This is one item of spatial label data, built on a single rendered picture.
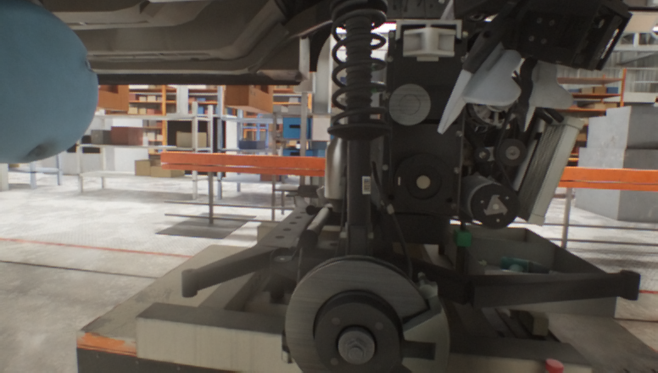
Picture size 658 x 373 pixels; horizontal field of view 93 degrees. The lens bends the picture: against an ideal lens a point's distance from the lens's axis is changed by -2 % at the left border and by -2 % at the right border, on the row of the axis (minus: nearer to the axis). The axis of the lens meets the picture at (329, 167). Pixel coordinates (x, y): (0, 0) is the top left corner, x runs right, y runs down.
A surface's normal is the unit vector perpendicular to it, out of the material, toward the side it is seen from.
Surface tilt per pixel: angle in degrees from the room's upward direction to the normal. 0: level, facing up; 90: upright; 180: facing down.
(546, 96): 124
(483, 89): 63
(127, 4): 97
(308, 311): 90
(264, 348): 90
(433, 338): 90
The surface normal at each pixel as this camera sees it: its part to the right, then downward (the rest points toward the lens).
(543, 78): -0.79, 0.56
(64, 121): 0.99, 0.03
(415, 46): -0.13, 0.08
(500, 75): -0.61, -0.41
